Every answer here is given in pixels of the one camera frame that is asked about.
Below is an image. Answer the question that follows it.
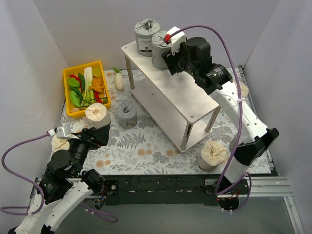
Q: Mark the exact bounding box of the aluminium frame rail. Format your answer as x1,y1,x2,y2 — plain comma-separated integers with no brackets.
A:
237,65,305,234

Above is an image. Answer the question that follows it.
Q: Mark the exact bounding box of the beige roll back right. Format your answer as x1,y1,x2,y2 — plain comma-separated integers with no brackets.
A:
239,82,249,98

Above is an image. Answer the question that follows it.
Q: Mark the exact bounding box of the beige roll front right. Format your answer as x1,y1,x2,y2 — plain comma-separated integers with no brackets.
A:
198,140,228,172

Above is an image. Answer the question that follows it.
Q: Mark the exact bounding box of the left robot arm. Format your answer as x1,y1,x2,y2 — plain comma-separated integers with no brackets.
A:
8,123,110,234

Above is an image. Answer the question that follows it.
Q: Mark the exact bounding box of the beige roll far left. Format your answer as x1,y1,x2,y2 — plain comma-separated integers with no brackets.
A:
51,135,70,153

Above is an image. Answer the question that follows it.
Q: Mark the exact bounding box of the yellow green fruit toy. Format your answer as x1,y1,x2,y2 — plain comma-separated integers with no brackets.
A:
92,67,102,78

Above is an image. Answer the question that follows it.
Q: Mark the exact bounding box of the floral table mat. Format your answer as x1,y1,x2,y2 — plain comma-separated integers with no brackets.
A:
58,67,273,175

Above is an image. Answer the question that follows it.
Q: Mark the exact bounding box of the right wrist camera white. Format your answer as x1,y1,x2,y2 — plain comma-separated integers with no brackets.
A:
163,26,186,56

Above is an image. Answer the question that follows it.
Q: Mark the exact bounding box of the grey roll with QR label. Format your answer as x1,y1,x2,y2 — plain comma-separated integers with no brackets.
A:
134,19,160,57

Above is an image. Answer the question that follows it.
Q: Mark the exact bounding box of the white two-tier shelf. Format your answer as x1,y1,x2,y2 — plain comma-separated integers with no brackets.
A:
121,41,220,152

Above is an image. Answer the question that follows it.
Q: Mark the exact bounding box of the green pepper toy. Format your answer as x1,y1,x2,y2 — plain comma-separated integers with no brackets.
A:
78,73,86,93

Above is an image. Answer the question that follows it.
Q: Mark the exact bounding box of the orange ginger toy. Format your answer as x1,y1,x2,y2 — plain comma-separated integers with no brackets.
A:
89,78,105,93

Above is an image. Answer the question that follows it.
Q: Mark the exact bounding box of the grey roll with cartoon label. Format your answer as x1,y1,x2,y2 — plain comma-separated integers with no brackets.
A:
152,31,171,69

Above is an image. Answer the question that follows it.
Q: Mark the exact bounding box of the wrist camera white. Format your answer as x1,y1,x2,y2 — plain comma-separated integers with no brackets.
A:
46,123,79,140
163,26,186,56

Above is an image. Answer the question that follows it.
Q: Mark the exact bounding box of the beige roll near bin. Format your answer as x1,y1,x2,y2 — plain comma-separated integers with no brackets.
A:
84,102,111,129

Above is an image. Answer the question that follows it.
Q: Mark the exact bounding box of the white radish toy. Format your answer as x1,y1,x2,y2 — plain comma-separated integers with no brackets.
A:
113,67,124,91

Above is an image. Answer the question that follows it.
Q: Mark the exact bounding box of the green leafy vegetable toy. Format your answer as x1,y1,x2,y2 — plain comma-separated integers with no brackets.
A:
70,91,81,108

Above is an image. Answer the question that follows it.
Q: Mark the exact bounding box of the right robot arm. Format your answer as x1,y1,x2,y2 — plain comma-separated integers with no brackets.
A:
162,35,279,194

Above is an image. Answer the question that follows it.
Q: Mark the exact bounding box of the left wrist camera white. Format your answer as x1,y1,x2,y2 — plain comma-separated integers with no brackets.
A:
46,123,79,140

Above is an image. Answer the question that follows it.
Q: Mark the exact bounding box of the yellow plastic bin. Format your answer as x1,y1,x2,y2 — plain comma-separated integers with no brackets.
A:
63,60,111,118

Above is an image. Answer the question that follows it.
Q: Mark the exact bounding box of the red chili toy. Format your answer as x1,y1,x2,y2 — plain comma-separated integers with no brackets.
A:
70,74,80,82

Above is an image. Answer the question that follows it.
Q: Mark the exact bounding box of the white bok choy toy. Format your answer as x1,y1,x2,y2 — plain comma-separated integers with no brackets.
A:
83,67,93,95

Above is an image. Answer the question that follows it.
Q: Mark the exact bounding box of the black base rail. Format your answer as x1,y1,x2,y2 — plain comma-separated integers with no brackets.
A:
102,174,252,207

